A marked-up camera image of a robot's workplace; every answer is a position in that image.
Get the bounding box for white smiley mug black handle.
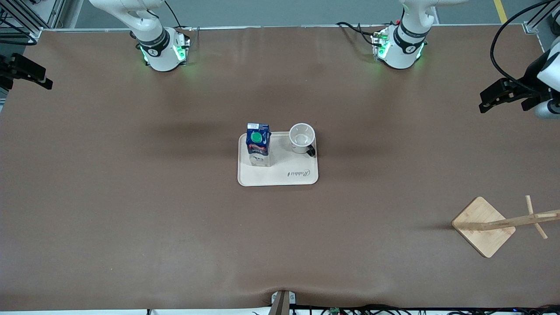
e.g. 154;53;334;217
289;123;316;157

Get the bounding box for blue milk carton green cap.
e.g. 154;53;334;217
246;123;272;168

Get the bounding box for wooden cup rack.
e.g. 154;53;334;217
451;195;560;258

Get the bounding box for beige plastic tray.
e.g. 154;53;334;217
238;131;319;187

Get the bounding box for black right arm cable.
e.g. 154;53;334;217
0;9;39;46

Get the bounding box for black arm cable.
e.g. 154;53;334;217
0;9;39;46
490;0;560;95

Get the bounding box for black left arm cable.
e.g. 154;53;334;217
490;0;560;95

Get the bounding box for aluminium frame profile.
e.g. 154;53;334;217
522;0;560;35
0;0;67;41

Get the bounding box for black base power cable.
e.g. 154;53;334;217
336;21;378;48
164;0;194;41

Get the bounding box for metal table edge bracket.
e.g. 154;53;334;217
271;290;297;315

